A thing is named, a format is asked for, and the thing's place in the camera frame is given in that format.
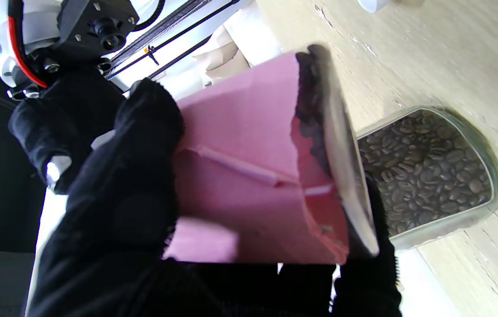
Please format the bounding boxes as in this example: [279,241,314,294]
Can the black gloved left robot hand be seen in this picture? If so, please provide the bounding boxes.
[26,78,403,317]

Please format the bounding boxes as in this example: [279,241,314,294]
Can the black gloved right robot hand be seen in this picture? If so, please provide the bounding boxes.
[8,73,125,195]

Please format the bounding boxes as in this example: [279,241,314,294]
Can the pink square coffee jar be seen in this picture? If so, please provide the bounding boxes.
[163,44,380,265]

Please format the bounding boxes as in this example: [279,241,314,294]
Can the glass jar of coffee beans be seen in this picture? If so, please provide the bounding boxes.
[357,106,498,251]

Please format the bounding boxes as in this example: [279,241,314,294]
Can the white plastic spoon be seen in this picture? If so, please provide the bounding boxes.
[357,0,394,14]

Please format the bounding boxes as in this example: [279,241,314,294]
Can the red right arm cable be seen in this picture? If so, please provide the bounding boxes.
[7,0,50,89]

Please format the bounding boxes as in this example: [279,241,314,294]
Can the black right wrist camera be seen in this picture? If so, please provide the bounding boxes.
[56,0,140,59]

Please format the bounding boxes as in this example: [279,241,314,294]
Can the black stand frame bars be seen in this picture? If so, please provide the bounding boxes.
[104,0,243,82]

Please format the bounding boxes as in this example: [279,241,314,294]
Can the black right camera cable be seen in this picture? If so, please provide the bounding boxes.
[132,0,167,32]

